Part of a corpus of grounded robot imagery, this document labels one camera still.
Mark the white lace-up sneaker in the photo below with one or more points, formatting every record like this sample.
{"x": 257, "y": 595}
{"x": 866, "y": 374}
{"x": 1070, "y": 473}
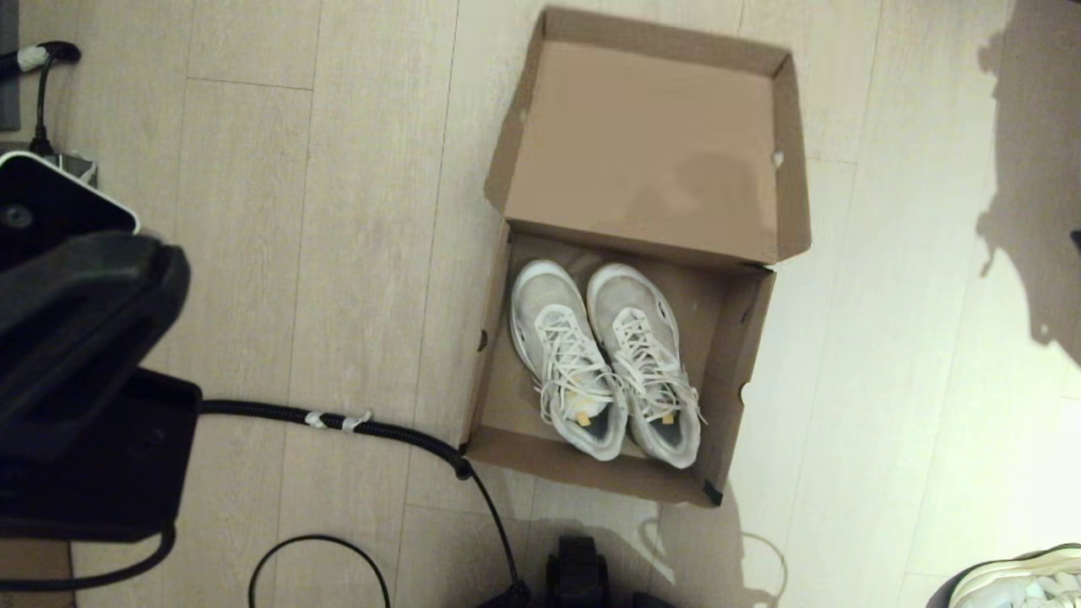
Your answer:
{"x": 540, "y": 304}
{"x": 625, "y": 304}

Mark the brown cardboard shoe box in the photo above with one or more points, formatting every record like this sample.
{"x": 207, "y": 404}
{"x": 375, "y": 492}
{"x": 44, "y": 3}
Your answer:
{"x": 642, "y": 143}

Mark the grey black robot base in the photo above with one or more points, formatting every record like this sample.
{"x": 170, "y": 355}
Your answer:
{"x": 577, "y": 574}

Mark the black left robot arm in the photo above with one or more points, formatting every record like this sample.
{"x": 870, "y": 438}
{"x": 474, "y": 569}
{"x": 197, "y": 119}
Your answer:
{"x": 84, "y": 355}

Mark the white tape wrap with tail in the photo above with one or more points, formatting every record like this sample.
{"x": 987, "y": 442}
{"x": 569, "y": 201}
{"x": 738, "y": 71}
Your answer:
{"x": 353, "y": 420}

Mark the flat white tape wrap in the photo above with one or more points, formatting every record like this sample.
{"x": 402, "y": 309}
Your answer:
{"x": 314, "y": 420}

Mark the grey power supply unit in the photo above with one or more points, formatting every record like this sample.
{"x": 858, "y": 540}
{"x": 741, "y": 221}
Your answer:
{"x": 80, "y": 169}

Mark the grey white worn sneaker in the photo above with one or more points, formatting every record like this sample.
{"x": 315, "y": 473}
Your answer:
{"x": 1013, "y": 574}

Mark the brown cardboard carton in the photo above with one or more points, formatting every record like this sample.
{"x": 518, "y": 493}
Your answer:
{"x": 34, "y": 561}

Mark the dark grey panel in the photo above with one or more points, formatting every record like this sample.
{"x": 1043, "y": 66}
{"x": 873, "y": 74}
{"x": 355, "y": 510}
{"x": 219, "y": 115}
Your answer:
{"x": 8, "y": 67}

